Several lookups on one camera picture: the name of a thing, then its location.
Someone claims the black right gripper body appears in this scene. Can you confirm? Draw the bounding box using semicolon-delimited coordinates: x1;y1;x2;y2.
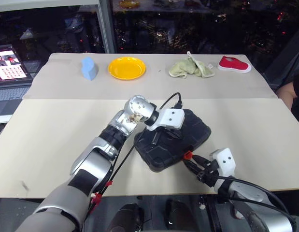
197;159;220;188

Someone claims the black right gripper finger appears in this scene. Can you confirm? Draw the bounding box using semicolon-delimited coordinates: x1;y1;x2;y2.
184;159;203;180
190;155;212;168

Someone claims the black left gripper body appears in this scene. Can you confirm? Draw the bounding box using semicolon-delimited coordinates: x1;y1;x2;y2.
157;125;181;134

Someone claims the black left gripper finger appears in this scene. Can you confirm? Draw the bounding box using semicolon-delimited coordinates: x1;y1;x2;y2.
165;129;183;140
151;130;161;145

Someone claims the black plastic tool case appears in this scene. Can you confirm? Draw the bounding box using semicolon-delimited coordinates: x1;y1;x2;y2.
134;108;212;173

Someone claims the black table leg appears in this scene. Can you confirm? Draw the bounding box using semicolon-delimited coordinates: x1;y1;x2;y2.
202;194;222;232

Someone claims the dark rounded shape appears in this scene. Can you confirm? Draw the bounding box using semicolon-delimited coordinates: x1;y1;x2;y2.
165;199;200;232
108;203;145;232

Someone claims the green crumpled cloth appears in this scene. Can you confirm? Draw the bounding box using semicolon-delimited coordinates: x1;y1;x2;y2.
168;51;216;79

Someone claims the yellow plate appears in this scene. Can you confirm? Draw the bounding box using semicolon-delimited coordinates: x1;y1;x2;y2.
108;57;147;80

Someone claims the red shoe white sole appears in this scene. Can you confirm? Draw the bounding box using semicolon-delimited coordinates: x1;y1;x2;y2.
217;56;251;74

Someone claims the blue sponge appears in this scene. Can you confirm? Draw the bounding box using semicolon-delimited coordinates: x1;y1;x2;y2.
81;57;100;82

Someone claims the beige table cover sheet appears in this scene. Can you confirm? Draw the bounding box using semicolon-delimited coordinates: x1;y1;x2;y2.
0;98;299;199
21;52;278;100

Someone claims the seated bystander person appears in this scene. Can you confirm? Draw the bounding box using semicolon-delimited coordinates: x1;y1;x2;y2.
276;72;299;127

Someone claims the open laptop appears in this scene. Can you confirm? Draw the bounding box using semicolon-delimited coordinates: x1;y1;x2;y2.
0;44;34;117

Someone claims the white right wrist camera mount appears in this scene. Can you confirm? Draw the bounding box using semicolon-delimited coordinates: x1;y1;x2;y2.
209;148;236;180

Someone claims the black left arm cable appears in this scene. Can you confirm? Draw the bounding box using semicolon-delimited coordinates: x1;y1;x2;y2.
87;92;184;216

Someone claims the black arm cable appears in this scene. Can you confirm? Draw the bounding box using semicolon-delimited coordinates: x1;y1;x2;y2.
87;92;184;216
215;175;297;227

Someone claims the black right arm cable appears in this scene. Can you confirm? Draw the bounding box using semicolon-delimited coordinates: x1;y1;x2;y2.
215;175;297;227

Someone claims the grey metal post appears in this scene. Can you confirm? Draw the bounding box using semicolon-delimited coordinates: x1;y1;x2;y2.
95;0;115;54

